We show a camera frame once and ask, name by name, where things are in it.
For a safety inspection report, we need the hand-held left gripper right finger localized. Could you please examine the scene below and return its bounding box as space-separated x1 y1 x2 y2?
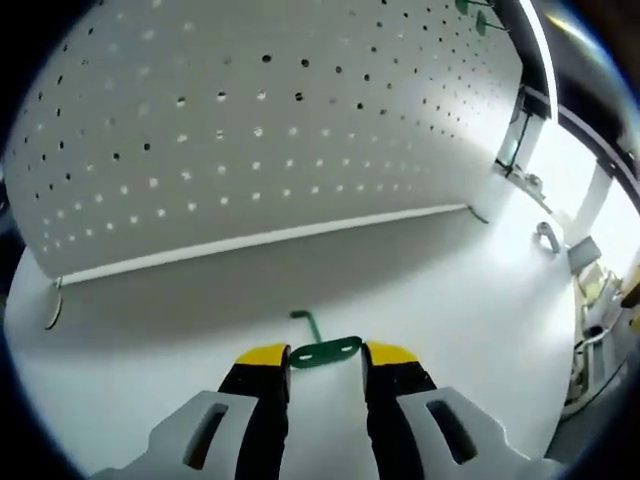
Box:
360 339 507 480

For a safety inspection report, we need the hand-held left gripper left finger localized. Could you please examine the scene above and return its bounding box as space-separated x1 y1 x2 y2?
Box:
147 342 292 480

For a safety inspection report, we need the grey metal clip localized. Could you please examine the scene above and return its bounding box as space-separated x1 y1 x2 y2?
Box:
535 221 565 257

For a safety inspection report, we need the small grey box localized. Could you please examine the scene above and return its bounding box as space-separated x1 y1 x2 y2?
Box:
566 236 602 274

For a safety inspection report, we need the white perforated pegboard panel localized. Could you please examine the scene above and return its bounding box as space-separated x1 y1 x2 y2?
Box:
1 0 524 332

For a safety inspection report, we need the white ceiling light strip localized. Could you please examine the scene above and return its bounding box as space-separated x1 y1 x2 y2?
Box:
519 0 559 122

